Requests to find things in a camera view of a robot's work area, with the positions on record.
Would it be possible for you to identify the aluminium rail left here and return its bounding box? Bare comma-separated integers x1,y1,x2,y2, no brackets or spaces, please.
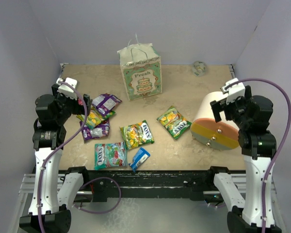
18,174,65,194

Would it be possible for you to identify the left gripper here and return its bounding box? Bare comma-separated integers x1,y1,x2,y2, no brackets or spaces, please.
51,84,91,125

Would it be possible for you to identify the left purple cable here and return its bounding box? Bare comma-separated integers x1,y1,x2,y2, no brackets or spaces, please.
37,82,122,233

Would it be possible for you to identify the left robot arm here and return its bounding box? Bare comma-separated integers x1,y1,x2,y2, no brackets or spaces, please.
19,79,92,233

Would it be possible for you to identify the green fox's bag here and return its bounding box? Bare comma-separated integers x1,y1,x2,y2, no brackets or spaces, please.
120,120,155,150
85,105,115,129
157,105,192,140

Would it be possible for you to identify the purple cable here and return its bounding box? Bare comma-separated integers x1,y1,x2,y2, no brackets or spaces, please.
207,78,291,233
37,82,122,233

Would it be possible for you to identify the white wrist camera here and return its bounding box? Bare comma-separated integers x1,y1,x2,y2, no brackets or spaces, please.
56,77,78,100
221,78,245,105

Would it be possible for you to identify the black front frame rail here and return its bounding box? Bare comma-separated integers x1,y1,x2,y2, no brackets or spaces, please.
60,166,245,202

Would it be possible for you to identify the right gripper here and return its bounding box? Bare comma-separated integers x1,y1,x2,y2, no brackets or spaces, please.
211,85,252,129

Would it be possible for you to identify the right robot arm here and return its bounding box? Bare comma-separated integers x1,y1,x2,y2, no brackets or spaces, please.
206,83,282,233

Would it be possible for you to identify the teal Fox's candy bag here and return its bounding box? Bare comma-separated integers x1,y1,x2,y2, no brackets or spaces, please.
94,142,128,170

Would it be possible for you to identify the white cylinder striped lid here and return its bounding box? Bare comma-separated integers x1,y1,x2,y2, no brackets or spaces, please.
190,91,239,150

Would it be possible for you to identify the grey tape roll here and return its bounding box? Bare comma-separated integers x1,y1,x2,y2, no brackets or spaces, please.
192,61,208,76

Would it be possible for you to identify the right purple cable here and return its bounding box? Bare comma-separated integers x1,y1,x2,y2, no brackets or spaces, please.
207,78,291,233

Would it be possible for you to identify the green cake paper bag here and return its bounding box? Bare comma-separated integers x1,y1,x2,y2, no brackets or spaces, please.
117,37,162,101

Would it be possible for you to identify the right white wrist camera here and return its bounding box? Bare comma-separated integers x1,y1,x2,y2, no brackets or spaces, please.
221,78,245,105

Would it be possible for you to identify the purple snack bag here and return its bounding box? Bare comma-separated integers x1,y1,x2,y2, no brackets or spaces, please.
82,120,110,143
92,93,122,116

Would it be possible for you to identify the blue snack packet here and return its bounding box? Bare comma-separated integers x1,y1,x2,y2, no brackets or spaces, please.
129,148,150,172

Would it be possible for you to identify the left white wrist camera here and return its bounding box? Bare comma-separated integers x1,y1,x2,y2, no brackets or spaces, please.
56,77,78,100

